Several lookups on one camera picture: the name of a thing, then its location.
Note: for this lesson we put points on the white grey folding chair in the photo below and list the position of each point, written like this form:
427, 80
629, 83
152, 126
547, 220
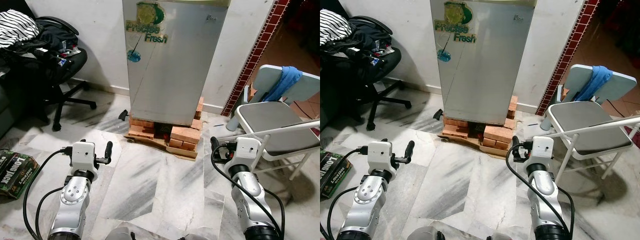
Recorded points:
585, 117
272, 117

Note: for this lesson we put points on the silver left robot leg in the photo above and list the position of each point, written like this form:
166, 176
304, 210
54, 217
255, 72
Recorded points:
120, 234
422, 234

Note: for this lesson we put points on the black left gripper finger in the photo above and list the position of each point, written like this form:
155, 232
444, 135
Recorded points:
410, 150
109, 150

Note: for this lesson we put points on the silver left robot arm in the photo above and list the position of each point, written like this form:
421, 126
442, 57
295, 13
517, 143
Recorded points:
367, 197
70, 200

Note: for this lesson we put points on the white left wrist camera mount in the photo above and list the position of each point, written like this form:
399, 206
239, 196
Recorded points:
380, 154
82, 154

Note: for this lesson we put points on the silver single door fridge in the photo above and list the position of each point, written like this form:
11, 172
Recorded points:
175, 70
485, 70

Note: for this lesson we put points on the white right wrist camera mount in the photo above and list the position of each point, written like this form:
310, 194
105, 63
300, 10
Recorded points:
542, 150
248, 151

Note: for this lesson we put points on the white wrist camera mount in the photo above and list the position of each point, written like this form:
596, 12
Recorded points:
380, 154
542, 150
248, 151
82, 154

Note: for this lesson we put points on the red brick stack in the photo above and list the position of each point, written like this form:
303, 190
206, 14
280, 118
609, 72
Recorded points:
456, 121
500, 132
186, 134
142, 122

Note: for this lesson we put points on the single red brick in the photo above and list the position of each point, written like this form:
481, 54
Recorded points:
454, 131
141, 133

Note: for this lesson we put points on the small black door stopper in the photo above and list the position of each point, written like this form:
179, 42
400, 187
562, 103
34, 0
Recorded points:
438, 114
123, 115

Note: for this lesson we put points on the blue cloth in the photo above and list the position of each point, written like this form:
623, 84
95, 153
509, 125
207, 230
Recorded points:
595, 80
285, 80

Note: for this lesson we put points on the black clothes pile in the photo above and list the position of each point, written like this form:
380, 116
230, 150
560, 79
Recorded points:
55, 35
370, 35

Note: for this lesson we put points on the black swivel office chair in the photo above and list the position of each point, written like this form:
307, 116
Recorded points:
382, 65
67, 65

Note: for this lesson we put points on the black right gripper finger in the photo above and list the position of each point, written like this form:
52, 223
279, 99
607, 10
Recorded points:
215, 144
516, 143

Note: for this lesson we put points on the black green printed carton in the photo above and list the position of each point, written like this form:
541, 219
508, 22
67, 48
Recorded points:
332, 172
15, 172

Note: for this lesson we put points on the brown cardboard sheet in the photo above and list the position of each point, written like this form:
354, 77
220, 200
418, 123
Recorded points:
472, 145
160, 146

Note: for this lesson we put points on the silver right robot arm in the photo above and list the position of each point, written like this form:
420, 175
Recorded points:
247, 192
542, 187

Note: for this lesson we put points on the black white striped cloth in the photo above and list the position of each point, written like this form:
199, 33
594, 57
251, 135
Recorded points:
15, 27
334, 27

